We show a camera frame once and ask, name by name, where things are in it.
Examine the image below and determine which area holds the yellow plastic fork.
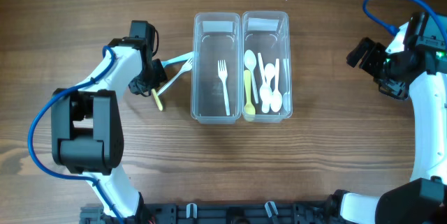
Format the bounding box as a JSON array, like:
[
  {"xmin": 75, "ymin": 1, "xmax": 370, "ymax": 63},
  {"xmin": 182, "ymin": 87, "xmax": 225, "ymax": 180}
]
[{"xmin": 151, "ymin": 89, "xmax": 163, "ymax": 112}]

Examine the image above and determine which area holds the light blue plastic fork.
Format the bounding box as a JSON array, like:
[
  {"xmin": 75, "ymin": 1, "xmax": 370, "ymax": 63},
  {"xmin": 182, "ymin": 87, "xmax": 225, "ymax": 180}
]
[{"xmin": 161, "ymin": 52, "xmax": 193, "ymax": 68}]

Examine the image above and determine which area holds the white plastic fork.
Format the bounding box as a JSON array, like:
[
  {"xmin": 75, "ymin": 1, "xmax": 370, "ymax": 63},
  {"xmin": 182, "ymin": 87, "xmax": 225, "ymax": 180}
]
[
  {"xmin": 157, "ymin": 58, "xmax": 193, "ymax": 96},
  {"xmin": 218, "ymin": 60, "xmax": 230, "ymax": 116}
]

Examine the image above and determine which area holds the yellow plastic spoon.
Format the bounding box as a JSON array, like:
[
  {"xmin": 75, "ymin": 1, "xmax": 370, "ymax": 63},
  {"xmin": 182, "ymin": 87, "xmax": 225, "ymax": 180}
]
[{"xmin": 244, "ymin": 70, "xmax": 256, "ymax": 115}]

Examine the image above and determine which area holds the white spoon handle up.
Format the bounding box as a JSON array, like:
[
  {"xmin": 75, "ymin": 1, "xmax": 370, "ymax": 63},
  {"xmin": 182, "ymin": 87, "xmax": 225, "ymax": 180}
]
[{"xmin": 258, "ymin": 52, "xmax": 272, "ymax": 114}]

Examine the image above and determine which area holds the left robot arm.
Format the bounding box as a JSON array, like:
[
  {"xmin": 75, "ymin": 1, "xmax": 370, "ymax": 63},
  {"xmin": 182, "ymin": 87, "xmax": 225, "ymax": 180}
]
[{"xmin": 50, "ymin": 36, "xmax": 165, "ymax": 223}]

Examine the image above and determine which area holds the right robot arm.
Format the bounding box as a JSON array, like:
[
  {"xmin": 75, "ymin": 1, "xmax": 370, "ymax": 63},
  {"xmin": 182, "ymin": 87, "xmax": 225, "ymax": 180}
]
[{"xmin": 325, "ymin": 11, "xmax": 446, "ymax": 223}]

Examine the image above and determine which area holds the clear plastic container left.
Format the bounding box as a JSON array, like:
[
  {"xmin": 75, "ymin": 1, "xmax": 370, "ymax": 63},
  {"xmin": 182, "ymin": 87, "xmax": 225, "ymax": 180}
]
[{"xmin": 191, "ymin": 12, "xmax": 242, "ymax": 124}]

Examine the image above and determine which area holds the clear plastic container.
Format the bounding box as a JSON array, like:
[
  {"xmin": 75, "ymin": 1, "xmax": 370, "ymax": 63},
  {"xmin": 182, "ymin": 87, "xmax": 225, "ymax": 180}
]
[
  {"xmin": 242, "ymin": 10, "xmax": 293, "ymax": 123},
  {"xmin": 191, "ymin": 12, "xmax": 242, "ymax": 124}
]

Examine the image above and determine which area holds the clear plastic container right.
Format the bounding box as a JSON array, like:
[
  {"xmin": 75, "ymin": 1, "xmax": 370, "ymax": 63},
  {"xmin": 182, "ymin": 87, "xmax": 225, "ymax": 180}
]
[{"xmin": 242, "ymin": 10, "xmax": 293, "ymax": 123}]

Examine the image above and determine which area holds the blue cable right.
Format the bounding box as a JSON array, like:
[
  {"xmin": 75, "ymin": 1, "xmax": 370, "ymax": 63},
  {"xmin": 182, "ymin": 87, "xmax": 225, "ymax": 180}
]
[{"xmin": 362, "ymin": 0, "xmax": 447, "ymax": 40}]

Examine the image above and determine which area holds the blue cable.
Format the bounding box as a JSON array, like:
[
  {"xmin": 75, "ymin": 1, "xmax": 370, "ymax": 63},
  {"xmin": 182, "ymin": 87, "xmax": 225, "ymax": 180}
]
[
  {"xmin": 362, "ymin": 0, "xmax": 447, "ymax": 40},
  {"xmin": 27, "ymin": 45, "xmax": 125, "ymax": 224}
]

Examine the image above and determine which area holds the blue cable left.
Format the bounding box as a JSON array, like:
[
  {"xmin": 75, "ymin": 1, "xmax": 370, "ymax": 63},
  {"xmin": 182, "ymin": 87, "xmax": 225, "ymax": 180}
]
[{"xmin": 27, "ymin": 45, "xmax": 125, "ymax": 224}]

